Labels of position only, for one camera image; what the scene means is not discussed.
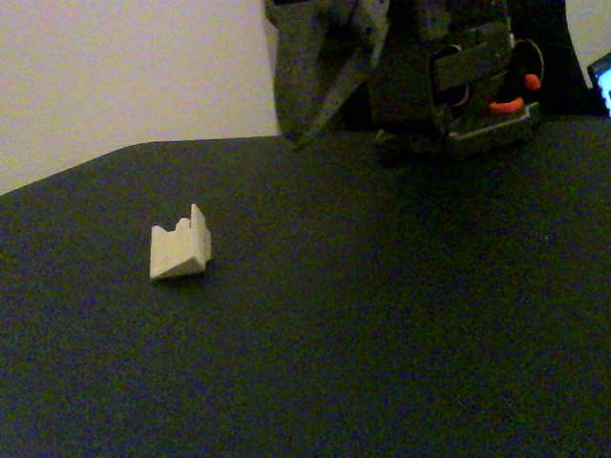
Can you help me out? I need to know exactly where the black office chair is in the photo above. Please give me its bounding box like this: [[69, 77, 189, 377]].
[[500, 0, 610, 118]]

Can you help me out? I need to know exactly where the dark navy desk mat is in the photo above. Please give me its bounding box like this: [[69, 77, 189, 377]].
[[0, 115, 611, 458]]

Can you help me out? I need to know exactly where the laptop with lit screen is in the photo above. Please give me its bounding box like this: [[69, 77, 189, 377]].
[[585, 52, 611, 118]]

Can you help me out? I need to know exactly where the white plastic printed part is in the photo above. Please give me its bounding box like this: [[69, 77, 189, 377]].
[[149, 203, 213, 282]]

